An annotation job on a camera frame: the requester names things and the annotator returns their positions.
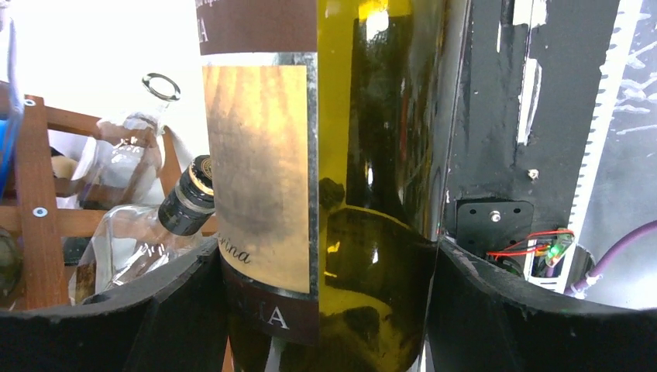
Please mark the blue square vodka bottle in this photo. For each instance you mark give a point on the blue square vodka bottle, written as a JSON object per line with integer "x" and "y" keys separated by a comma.
{"x": 12, "y": 101}

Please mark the grey slotted cable duct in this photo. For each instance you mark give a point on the grey slotted cable duct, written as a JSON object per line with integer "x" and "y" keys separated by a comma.
{"x": 628, "y": 14}

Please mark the tall clear glass bottle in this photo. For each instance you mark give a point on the tall clear glass bottle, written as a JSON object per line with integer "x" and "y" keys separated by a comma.
{"x": 122, "y": 160}

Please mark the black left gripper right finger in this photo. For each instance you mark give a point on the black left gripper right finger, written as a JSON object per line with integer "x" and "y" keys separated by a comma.
{"x": 483, "y": 318}

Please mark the clear liquor bottle black cap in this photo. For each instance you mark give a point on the clear liquor bottle black cap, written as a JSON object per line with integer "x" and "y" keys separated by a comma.
{"x": 133, "y": 240}

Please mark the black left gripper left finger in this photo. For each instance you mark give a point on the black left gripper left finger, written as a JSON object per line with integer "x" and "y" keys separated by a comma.
{"x": 171, "y": 319}

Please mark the green wine bottle grey cap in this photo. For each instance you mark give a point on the green wine bottle grey cap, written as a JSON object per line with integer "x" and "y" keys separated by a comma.
{"x": 327, "y": 147}

